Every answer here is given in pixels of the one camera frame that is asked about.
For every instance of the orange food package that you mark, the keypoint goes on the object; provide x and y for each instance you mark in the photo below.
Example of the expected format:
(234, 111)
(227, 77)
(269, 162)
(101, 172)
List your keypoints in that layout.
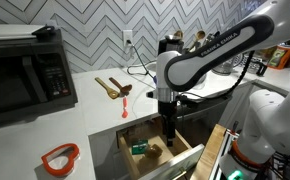
(280, 56)

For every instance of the wooden drawer with white front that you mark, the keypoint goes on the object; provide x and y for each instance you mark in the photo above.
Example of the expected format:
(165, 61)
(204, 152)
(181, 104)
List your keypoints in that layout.
(158, 163)

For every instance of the dark wooden spoon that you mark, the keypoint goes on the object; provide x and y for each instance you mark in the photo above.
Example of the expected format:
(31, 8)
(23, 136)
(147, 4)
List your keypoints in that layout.
(121, 86)

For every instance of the glass kettle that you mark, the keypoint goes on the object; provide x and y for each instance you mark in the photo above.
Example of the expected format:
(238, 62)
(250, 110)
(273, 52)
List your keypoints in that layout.
(223, 70)

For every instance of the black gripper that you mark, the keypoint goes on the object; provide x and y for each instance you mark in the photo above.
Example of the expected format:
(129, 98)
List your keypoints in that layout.
(167, 113)

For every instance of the black and steel coffee maker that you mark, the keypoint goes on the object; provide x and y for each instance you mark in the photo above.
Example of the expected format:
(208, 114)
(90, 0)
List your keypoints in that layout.
(170, 45)

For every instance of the white wall outlet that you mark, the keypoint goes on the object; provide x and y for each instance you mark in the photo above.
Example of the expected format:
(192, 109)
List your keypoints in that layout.
(127, 38)

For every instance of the white paper stack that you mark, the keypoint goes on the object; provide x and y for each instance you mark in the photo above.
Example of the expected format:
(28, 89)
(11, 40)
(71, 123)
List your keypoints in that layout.
(8, 31)

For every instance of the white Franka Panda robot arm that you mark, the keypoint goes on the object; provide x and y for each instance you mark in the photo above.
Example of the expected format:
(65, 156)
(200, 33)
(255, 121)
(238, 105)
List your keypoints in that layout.
(218, 43)

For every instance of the small brown bag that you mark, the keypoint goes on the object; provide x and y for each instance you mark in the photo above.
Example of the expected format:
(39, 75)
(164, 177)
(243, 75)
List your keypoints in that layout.
(153, 151)

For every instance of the green packet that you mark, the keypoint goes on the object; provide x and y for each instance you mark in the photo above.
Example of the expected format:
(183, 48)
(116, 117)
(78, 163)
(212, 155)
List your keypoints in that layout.
(139, 146)

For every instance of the purple container lid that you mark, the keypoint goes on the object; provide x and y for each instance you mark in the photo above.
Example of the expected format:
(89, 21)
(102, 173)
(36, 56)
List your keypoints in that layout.
(154, 79)

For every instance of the orange heart shaped cutter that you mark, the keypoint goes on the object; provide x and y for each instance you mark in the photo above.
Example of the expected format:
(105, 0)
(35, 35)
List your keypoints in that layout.
(48, 160)

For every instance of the wooden board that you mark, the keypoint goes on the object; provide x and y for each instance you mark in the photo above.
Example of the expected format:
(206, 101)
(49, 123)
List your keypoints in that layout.
(208, 156)

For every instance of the dark dishwasher front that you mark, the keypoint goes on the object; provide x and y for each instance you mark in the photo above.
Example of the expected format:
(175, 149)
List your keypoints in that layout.
(205, 123)

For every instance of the light wooden spoon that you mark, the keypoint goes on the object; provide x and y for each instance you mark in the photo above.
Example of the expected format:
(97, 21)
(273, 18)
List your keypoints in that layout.
(106, 88)

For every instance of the small red spoon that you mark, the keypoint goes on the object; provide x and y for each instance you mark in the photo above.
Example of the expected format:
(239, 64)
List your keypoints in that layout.
(125, 108)

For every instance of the black microwave oven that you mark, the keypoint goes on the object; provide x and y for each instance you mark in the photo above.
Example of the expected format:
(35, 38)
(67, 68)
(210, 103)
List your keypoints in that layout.
(21, 76)

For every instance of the utensil holder with wooden utensils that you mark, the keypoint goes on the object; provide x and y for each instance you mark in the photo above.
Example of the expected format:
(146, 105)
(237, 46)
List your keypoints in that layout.
(198, 35)

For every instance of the metal robot stand frame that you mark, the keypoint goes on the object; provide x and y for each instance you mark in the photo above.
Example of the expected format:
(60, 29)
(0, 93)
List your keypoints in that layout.
(225, 150)

